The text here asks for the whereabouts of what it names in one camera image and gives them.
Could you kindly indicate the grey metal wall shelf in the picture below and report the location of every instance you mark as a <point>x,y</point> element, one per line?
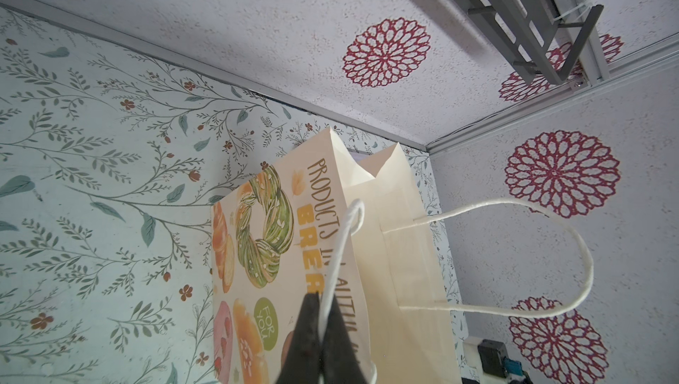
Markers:
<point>543,38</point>

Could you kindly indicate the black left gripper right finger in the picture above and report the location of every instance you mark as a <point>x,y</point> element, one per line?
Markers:
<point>342,347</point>

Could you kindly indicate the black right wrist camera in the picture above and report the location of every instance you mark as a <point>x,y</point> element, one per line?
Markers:
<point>490,363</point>

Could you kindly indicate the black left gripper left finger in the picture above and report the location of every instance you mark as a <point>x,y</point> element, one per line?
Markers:
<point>303,360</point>

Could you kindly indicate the cream paper bread bag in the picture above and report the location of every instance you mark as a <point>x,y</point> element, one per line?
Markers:
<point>322,241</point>

